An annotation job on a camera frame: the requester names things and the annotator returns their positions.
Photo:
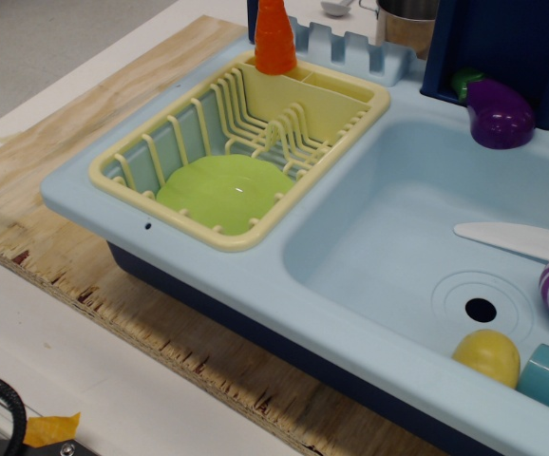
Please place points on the purple toy eggplant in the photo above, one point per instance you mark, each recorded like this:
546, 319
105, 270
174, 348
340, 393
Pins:
500, 118

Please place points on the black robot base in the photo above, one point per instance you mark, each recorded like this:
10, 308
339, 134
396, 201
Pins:
67, 448

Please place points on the orange toy carrot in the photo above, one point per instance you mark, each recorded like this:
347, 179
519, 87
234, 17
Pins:
274, 40

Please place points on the green plastic plate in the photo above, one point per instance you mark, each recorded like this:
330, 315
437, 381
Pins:
228, 192

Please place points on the yellow plastic dish rack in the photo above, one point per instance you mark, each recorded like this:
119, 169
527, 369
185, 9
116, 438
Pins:
302, 122

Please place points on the stainless steel pot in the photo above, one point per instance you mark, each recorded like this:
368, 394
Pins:
407, 23

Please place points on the dark blue faucet tower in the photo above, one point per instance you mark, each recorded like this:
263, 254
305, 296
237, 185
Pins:
508, 40

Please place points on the yellow toy lemon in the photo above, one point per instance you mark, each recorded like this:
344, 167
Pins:
492, 354

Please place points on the plywood board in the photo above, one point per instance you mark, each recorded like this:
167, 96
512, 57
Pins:
147, 374

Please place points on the yellow masking tape piece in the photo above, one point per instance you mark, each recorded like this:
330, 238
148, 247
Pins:
45, 431

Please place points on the white plastic toy knife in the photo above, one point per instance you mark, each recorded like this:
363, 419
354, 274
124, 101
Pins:
521, 239

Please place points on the light blue toy sink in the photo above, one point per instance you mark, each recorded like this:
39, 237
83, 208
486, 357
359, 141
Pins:
380, 246

